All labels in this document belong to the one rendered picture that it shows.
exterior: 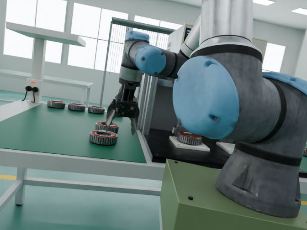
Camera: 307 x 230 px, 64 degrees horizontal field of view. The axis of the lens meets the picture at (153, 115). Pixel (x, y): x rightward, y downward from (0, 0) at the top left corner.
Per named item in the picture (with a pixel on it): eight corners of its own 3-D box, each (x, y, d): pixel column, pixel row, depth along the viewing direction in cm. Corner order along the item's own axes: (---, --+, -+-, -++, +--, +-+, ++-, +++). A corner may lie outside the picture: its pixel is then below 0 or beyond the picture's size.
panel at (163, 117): (249, 140, 143) (261, 90, 139) (138, 126, 132) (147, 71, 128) (248, 140, 145) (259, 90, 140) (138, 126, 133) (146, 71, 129)
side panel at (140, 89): (141, 130, 134) (150, 71, 129) (135, 129, 134) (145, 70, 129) (137, 120, 161) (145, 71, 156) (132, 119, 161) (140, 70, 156)
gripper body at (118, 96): (113, 117, 80) (119, 82, 75) (113, 107, 88) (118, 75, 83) (135, 120, 81) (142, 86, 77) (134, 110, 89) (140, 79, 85)
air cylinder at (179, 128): (188, 138, 124) (190, 128, 123) (174, 136, 123) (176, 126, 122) (185, 135, 129) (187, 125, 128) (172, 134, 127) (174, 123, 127)
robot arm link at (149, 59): (182, 55, 67) (165, 47, 76) (145, 43, 61) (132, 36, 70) (172, 82, 69) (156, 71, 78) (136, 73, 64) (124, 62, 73)
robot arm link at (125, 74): (120, 62, 82) (144, 66, 84) (118, 75, 83) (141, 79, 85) (120, 67, 75) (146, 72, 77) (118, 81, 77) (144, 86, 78)
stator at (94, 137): (118, 146, 97) (119, 138, 97) (89, 144, 94) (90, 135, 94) (114, 138, 108) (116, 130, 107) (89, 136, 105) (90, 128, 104)
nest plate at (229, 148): (260, 157, 110) (260, 154, 109) (229, 154, 107) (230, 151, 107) (243, 147, 124) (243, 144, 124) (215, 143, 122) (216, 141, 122)
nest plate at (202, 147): (209, 151, 106) (210, 148, 105) (176, 147, 103) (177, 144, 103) (198, 141, 120) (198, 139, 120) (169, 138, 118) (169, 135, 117)
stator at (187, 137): (205, 146, 108) (207, 138, 107) (182, 144, 104) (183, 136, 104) (194, 139, 118) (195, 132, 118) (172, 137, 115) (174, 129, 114)
